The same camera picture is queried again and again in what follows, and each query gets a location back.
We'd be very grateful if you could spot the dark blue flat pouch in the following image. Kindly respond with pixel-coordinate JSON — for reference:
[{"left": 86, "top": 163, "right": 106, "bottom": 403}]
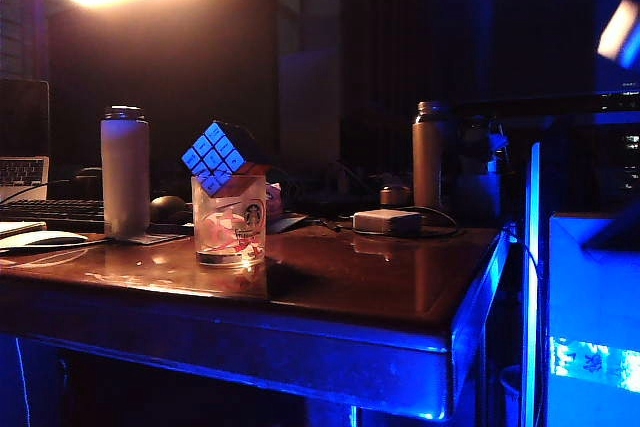
[{"left": 265, "top": 212, "right": 310, "bottom": 235}]

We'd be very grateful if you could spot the Rubik's cube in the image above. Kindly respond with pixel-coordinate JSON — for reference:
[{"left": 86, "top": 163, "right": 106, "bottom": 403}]
[{"left": 180, "top": 120, "right": 274, "bottom": 198}]

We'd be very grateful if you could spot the black laptop cable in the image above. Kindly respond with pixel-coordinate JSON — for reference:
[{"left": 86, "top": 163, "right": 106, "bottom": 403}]
[{"left": 0, "top": 177, "right": 104, "bottom": 206}]

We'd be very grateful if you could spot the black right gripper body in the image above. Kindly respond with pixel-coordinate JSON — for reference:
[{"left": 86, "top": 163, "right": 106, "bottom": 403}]
[{"left": 581, "top": 199, "right": 640, "bottom": 252}]

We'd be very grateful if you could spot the black adapter cable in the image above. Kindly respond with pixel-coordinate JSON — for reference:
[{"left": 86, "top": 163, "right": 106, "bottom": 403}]
[{"left": 319, "top": 204, "right": 464, "bottom": 240}]

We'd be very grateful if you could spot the white flat mouse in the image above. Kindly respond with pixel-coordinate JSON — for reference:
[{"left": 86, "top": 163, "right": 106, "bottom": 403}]
[{"left": 0, "top": 230, "right": 91, "bottom": 252}]

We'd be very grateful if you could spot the dark monitor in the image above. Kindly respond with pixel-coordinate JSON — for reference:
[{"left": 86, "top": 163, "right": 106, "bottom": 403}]
[{"left": 452, "top": 90, "right": 640, "bottom": 119}]

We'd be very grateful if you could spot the pink snack package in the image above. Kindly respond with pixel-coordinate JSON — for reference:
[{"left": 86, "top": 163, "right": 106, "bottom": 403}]
[{"left": 264, "top": 181, "right": 286, "bottom": 221}]

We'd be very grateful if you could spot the white power adapter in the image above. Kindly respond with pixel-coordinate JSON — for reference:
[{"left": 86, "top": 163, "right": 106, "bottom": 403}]
[{"left": 352, "top": 208, "right": 424, "bottom": 238}]

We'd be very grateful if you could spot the bronze thermos bottle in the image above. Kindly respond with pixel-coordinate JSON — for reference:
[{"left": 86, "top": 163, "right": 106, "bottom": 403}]
[{"left": 412, "top": 100, "right": 454, "bottom": 210}]

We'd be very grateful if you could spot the black keyboard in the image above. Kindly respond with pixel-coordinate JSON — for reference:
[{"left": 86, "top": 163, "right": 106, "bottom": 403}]
[{"left": 0, "top": 197, "right": 107, "bottom": 234}]

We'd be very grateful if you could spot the silver laptop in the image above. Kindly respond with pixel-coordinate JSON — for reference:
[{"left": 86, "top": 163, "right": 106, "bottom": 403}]
[{"left": 0, "top": 77, "right": 52, "bottom": 202}]

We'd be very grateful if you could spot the flat coaster card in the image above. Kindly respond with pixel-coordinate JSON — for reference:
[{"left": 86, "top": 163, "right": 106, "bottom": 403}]
[{"left": 104, "top": 231, "right": 188, "bottom": 247}]

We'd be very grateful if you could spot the dark jug with tag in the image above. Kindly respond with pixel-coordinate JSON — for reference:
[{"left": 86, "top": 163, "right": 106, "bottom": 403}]
[{"left": 453, "top": 115, "right": 510, "bottom": 221}]

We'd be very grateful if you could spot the small metal tin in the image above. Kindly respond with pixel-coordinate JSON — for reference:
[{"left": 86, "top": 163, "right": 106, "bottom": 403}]
[{"left": 379, "top": 185, "right": 413, "bottom": 207}]

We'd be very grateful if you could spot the round waste bin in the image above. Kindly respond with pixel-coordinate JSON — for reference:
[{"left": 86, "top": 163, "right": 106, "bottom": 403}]
[{"left": 499, "top": 363, "right": 524, "bottom": 427}]

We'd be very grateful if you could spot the white cardboard box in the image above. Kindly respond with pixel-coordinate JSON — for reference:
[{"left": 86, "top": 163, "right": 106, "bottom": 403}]
[{"left": 547, "top": 212, "right": 640, "bottom": 427}]

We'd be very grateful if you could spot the dark rounded computer mouse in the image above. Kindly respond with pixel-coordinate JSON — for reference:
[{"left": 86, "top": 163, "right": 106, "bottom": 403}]
[{"left": 149, "top": 194, "right": 189, "bottom": 224}]

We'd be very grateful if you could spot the black hanging cable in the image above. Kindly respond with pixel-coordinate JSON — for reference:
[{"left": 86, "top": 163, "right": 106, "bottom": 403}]
[{"left": 503, "top": 220, "right": 547, "bottom": 427}]

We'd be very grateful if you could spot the white thermos bottle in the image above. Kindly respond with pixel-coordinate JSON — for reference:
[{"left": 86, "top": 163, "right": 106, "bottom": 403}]
[{"left": 100, "top": 105, "right": 152, "bottom": 240}]

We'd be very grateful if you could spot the white notebook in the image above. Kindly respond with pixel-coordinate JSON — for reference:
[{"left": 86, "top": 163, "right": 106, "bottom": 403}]
[{"left": 0, "top": 219, "right": 48, "bottom": 239}]

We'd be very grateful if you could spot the white vertical panel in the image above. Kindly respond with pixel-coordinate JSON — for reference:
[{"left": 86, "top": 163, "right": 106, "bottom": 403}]
[{"left": 521, "top": 140, "right": 543, "bottom": 427}]

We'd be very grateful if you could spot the Starbucks printed glass cup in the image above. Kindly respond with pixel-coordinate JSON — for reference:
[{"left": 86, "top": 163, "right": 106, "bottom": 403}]
[{"left": 191, "top": 174, "right": 267, "bottom": 268}]

